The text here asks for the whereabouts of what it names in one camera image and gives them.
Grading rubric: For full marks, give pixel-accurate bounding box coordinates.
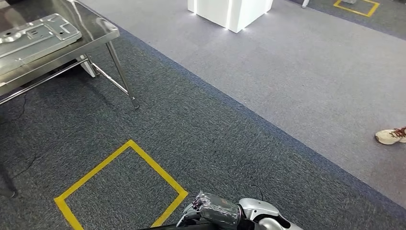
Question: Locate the white lit display pedestal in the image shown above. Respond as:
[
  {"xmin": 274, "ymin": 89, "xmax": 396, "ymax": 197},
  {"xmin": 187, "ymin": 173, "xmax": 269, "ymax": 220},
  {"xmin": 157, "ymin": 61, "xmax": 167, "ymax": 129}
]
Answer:
[{"xmin": 187, "ymin": 0, "xmax": 274, "ymax": 34}]

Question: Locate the person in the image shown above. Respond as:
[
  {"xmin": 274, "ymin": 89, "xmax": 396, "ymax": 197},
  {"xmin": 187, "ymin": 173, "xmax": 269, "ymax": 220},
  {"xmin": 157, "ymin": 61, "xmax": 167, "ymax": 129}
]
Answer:
[{"xmin": 374, "ymin": 126, "xmax": 406, "ymax": 146}]

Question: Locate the white stand foot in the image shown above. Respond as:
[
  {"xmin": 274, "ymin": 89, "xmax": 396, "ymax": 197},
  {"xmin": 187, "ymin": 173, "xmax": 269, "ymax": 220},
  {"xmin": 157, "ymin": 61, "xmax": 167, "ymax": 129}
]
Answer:
[{"xmin": 76, "ymin": 54, "xmax": 101, "ymax": 79}]

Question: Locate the black plastic plate frame part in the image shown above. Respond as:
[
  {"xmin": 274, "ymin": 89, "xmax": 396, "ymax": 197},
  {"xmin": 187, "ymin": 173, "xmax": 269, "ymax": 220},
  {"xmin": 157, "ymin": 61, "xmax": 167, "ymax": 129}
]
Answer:
[{"xmin": 136, "ymin": 223, "xmax": 223, "ymax": 230}]

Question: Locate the stamped grey metal panel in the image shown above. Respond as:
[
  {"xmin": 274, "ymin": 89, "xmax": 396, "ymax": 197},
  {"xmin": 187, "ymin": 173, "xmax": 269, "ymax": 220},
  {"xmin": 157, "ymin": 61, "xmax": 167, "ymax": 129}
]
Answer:
[{"xmin": 0, "ymin": 13, "xmax": 83, "ymax": 69}]

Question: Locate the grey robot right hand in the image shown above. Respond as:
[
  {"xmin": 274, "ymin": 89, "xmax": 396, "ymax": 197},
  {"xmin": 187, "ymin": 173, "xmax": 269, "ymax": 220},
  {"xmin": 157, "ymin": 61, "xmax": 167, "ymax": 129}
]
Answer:
[{"xmin": 176, "ymin": 190, "xmax": 243, "ymax": 230}]

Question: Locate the stainless steel workbench table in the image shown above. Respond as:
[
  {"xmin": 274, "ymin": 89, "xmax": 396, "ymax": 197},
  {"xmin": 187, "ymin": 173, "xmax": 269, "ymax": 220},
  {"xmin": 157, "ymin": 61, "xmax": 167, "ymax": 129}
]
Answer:
[{"xmin": 0, "ymin": 0, "xmax": 140, "ymax": 110}]

